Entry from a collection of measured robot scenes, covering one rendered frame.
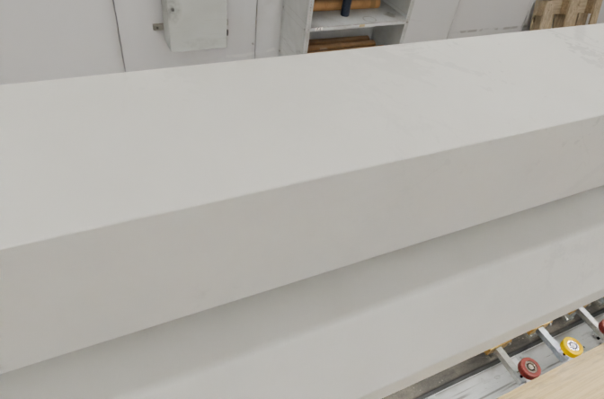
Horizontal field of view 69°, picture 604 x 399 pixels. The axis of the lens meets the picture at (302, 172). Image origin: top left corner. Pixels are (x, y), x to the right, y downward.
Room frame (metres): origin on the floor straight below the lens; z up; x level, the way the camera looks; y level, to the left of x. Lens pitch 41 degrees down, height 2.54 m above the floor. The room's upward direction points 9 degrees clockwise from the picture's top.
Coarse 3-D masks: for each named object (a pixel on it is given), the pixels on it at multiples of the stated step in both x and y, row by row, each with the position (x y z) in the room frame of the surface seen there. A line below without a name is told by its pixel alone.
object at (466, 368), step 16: (592, 304) 1.42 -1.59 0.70; (560, 320) 1.30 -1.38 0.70; (576, 320) 1.31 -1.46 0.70; (528, 336) 1.17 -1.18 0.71; (512, 352) 1.09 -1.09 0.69; (448, 368) 0.96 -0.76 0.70; (464, 368) 0.97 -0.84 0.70; (480, 368) 0.99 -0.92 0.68; (416, 384) 0.87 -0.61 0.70; (432, 384) 0.88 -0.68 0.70; (448, 384) 0.90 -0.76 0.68
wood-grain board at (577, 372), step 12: (600, 348) 1.05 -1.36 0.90; (576, 360) 0.97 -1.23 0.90; (588, 360) 0.98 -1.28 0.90; (600, 360) 0.99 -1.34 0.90; (552, 372) 0.90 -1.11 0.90; (564, 372) 0.91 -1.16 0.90; (576, 372) 0.92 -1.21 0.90; (588, 372) 0.93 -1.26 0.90; (600, 372) 0.94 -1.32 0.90; (528, 384) 0.84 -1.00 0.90; (540, 384) 0.85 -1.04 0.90; (552, 384) 0.86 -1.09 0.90; (564, 384) 0.86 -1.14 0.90; (576, 384) 0.87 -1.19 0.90; (588, 384) 0.88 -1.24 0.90; (600, 384) 0.89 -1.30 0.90; (504, 396) 0.78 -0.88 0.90; (516, 396) 0.79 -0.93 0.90; (528, 396) 0.79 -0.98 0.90; (540, 396) 0.80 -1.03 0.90; (552, 396) 0.81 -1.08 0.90; (564, 396) 0.81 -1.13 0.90; (576, 396) 0.82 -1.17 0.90; (588, 396) 0.83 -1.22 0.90; (600, 396) 0.84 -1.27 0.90
